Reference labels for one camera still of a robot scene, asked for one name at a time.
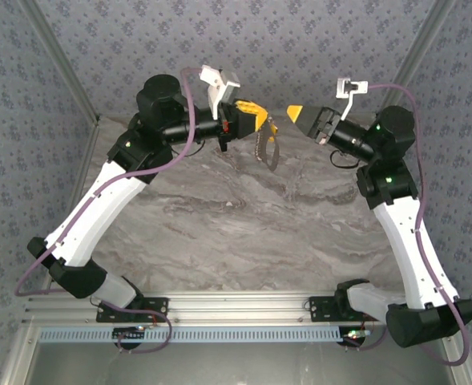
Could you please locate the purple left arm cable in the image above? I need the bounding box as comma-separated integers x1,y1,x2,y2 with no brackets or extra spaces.
14,66,204,355

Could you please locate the aluminium corner post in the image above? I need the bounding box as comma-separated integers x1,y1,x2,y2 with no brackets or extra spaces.
373,0,458,125
18,0,101,126

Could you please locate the small black circuit board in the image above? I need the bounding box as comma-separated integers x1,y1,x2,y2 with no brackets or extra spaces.
338,326,372,349
112,326,147,351

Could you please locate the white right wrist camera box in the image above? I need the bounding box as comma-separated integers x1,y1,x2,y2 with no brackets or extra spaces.
335,78,369,121

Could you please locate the slotted pale cable duct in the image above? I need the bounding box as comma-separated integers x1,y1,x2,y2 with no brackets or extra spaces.
38,326,343,344

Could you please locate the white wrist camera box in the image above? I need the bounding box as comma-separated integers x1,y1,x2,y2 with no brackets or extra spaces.
335,78,369,121
200,63,243,120

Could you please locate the grooved aluminium base rail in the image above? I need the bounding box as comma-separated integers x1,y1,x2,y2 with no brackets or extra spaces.
22,291,460,325

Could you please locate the aluminium frame leg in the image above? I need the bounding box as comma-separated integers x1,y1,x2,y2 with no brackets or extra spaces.
438,323,472,385
0,323,40,385

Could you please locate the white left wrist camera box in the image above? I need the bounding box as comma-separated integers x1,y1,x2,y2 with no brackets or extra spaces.
200,63,243,120

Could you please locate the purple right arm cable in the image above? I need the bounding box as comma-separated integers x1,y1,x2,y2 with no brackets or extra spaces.
345,83,472,368

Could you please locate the grey metal sheet panel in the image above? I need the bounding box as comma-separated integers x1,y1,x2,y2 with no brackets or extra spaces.
29,342,457,385

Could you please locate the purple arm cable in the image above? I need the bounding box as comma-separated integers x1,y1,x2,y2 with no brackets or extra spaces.
345,83,472,368
14,66,204,355

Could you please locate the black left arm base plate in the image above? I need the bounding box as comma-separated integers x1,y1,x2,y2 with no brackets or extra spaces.
95,296,170,324

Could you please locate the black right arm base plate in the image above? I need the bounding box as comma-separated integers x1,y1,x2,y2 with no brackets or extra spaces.
307,295,383,322

